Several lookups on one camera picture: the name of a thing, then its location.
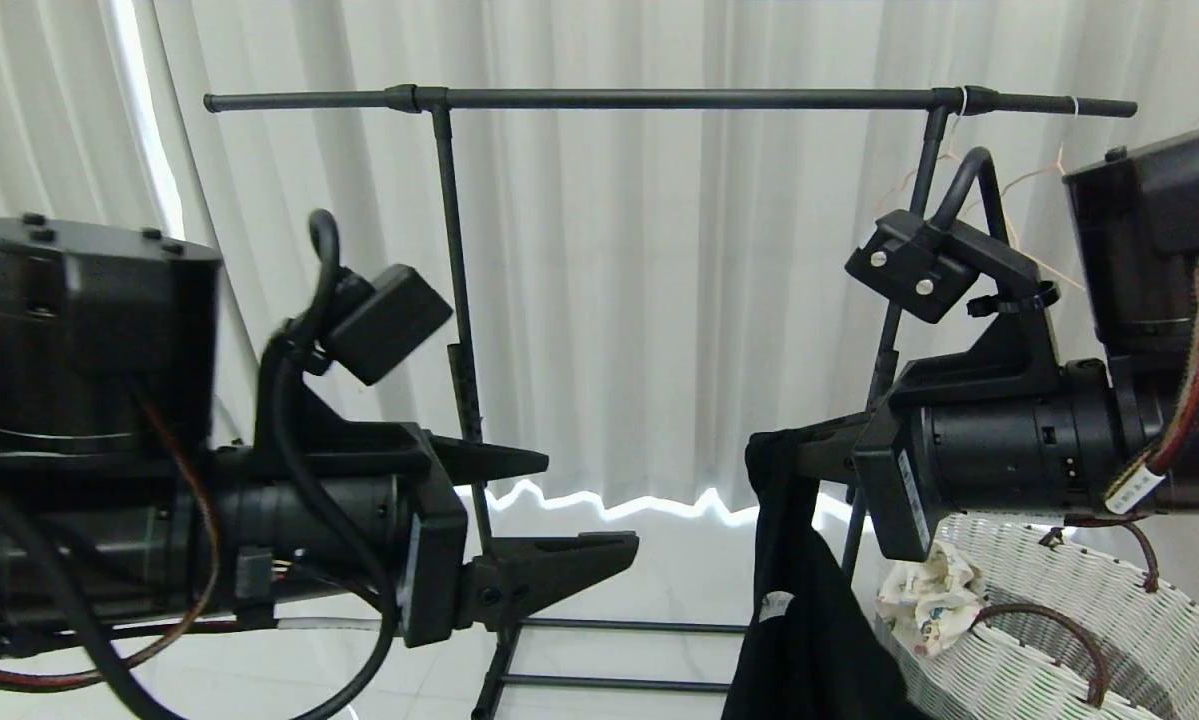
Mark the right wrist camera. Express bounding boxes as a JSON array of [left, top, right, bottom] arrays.
[[844, 208, 1110, 407]]

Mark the pink clothes hanger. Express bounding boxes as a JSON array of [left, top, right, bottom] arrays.
[[877, 140, 1088, 293]]

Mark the black clothes rack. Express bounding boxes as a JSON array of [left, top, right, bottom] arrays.
[[202, 84, 1138, 720]]

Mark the white curtain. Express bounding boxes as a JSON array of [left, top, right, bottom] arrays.
[[0, 0, 1199, 526]]

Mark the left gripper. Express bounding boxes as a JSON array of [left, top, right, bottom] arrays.
[[0, 428, 641, 651]]

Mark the white laundry basket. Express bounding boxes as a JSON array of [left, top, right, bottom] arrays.
[[874, 512, 1199, 720]]

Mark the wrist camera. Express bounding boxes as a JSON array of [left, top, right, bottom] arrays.
[[844, 208, 1110, 407], [252, 262, 456, 479]]

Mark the cream printed garment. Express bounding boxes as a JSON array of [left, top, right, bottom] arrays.
[[874, 540, 988, 659]]

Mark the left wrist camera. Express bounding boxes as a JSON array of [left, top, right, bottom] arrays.
[[252, 262, 456, 479]]

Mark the black garment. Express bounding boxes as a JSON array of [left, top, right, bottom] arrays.
[[721, 428, 935, 720]]

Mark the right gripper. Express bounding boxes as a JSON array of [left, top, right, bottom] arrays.
[[852, 360, 1199, 563]]

